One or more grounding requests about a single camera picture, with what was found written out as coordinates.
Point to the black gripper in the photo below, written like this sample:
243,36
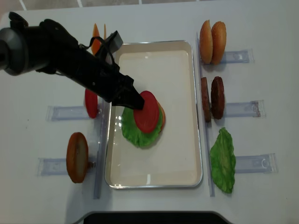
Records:
116,88

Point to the red tomato slice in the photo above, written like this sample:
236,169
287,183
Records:
147,118
91,103

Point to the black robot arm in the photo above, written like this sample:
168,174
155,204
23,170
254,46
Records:
49,48

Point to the green lettuce leaf on bun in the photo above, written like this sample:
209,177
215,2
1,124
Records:
134,135

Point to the red tomato slice in rack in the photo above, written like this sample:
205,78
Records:
91,103

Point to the orange cheese slice left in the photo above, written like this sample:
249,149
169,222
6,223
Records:
96,43

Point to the orange cheese slice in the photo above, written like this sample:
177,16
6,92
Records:
105,32
96,43

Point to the brown meat patty left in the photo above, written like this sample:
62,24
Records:
205,100

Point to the brown meat patty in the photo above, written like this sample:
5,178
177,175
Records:
217,98
205,100

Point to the orange cheese slice right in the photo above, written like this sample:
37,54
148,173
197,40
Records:
105,32

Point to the brown meat patty right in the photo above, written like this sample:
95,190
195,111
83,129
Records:
217,98

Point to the green lettuce leaf in rack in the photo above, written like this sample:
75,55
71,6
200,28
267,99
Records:
223,162

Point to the bottom bun on tray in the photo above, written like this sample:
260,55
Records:
163,116

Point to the white metal tray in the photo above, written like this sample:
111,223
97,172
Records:
174,159

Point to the bun half front left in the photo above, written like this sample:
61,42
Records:
77,157

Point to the sesame bun half outer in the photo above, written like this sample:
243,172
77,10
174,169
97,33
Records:
206,42

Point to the sesame bun half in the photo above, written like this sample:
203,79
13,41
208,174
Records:
206,42
219,36

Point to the sesame bun half inner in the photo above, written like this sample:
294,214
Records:
219,36

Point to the clear acrylic rack left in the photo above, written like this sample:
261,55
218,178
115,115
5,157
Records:
97,141

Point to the clear acrylic rack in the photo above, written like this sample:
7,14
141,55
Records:
97,141
265,163

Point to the black device at bottom edge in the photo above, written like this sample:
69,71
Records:
154,218

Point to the clear acrylic rack right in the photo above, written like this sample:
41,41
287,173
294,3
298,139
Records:
265,163

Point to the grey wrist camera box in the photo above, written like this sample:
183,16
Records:
114,42

